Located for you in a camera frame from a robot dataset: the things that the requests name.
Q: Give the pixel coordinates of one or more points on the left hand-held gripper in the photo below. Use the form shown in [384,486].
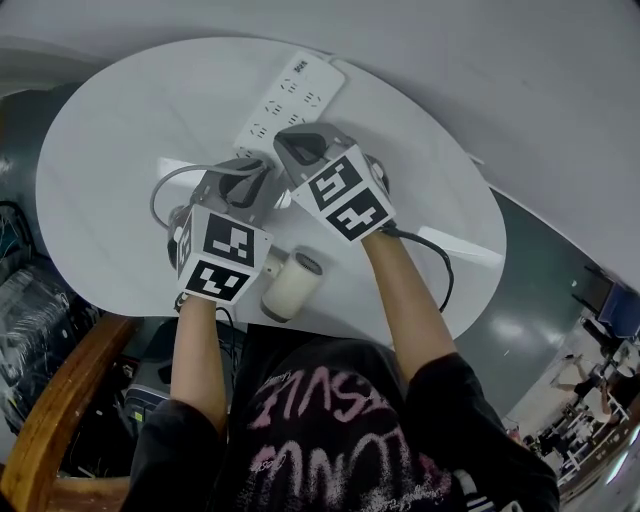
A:
[225,240]

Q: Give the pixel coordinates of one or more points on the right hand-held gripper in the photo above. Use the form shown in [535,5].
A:
[345,195]

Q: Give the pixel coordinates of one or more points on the white power strip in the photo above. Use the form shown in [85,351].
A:
[300,95]

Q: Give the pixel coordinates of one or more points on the person's left forearm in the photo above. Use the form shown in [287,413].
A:
[197,360]

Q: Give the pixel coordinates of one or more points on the person's right forearm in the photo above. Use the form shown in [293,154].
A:
[405,310]

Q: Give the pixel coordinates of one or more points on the grey black equipment case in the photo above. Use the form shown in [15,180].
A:
[145,380]

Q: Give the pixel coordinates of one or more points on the person's black printed shirt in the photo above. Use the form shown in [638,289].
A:
[320,400]

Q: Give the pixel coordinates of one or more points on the plastic-wrapped black machine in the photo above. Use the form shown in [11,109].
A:
[35,320]

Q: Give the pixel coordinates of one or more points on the black stand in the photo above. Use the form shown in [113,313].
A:
[597,292]

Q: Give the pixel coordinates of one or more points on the blue box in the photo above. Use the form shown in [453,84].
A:
[620,310]

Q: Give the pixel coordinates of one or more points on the white shelving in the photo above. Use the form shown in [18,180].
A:
[590,450]

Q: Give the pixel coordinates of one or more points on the wooden chair rail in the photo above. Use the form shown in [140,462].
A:
[55,410]

